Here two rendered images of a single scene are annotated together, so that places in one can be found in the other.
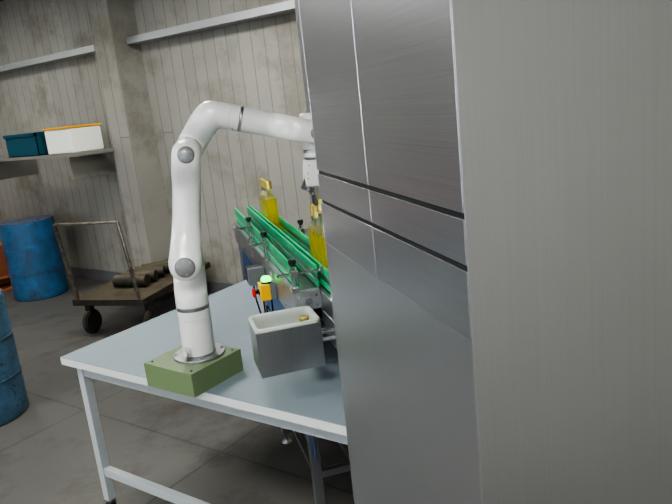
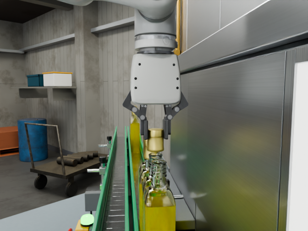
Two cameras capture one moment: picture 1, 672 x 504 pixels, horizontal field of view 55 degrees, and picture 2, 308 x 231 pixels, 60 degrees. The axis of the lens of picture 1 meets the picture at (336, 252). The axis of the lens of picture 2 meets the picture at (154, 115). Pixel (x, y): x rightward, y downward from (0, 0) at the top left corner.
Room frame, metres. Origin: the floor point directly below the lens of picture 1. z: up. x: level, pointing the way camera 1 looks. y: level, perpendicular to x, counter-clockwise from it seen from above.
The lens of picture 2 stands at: (1.85, -0.04, 1.45)
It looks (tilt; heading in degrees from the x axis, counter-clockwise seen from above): 6 degrees down; 8
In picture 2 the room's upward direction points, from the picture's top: straight up
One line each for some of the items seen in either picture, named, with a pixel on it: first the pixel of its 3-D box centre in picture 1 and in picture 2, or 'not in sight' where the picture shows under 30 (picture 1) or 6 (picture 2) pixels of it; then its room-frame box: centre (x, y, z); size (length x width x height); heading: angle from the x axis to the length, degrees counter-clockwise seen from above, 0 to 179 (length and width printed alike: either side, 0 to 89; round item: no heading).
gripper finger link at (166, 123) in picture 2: not in sight; (171, 122); (2.40, 0.01, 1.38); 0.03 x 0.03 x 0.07; 15
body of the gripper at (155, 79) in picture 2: (316, 170); (155, 76); (2.39, 0.04, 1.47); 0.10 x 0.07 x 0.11; 105
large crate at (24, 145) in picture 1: (40, 143); (43, 80); (6.71, 2.84, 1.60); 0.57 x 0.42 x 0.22; 54
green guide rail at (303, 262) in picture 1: (273, 235); (125, 157); (3.16, 0.30, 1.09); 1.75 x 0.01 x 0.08; 15
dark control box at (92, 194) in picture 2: (255, 275); (95, 198); (2.94, 0.38, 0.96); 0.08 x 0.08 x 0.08; 15
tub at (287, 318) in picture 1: (284, 329); not in sight; (2.13, 0.20, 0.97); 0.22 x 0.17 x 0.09; 105
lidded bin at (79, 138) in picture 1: (74, 138); (57, 79); (6.36, 2.37, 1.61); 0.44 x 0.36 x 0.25; 54
